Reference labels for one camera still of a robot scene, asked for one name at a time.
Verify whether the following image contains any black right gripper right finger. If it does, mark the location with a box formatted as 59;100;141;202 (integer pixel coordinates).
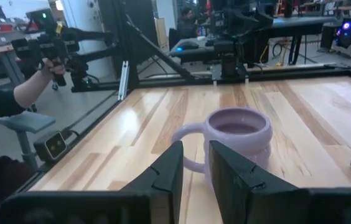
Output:
208;139;351;224

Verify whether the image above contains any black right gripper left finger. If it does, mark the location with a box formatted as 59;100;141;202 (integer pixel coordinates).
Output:
0;140;185;224

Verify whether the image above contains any pink ribbed mug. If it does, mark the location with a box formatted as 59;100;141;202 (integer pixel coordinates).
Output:
171;107;273;187

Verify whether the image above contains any cardboard box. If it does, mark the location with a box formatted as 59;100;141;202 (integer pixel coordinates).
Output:
154;17;167;47

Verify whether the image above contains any grey stool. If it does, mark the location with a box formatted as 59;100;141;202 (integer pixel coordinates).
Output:
0;111;57;170

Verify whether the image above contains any person's hand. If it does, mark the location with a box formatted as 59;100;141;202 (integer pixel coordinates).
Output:
40;57;67;77

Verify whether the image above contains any black diagonal frame brace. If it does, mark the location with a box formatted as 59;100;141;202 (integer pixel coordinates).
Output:
124;14;195;81

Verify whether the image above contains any grey metal bracket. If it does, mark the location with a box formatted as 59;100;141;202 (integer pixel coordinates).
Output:
118;60;130;101

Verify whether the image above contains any black frame upright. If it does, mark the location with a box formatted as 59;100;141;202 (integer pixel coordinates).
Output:
113;0;139;91

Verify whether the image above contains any black table-level camera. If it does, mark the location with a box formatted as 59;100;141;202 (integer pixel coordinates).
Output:
33;130;68;162

